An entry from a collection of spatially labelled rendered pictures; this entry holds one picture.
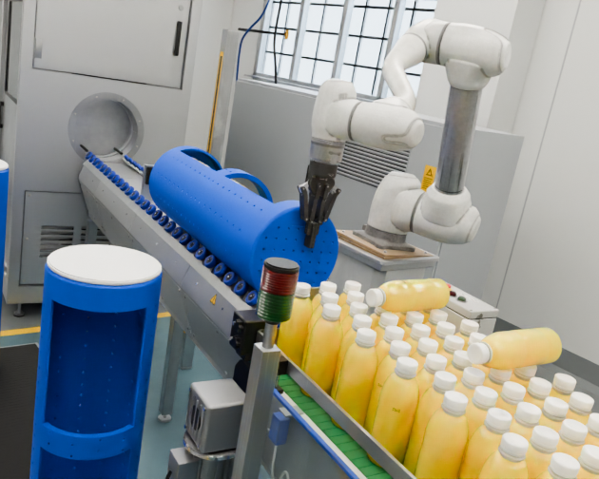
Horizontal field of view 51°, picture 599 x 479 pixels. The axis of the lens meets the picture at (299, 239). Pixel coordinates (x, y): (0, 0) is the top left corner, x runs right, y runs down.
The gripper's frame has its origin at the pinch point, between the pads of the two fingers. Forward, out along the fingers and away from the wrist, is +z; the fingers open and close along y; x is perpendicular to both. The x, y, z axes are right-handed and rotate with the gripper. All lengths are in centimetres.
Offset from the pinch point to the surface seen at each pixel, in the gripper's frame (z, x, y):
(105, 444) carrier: 56, 0, -50
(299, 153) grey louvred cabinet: 10, 216, 126
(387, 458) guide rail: 19, -69, -23
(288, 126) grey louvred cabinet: -5, 232, 123
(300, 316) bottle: 12.0, -25.8, -16.1
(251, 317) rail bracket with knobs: 16.0, -16.2, -23.4
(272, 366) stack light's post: 9, -51, -37
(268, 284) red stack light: -6, -50, -41
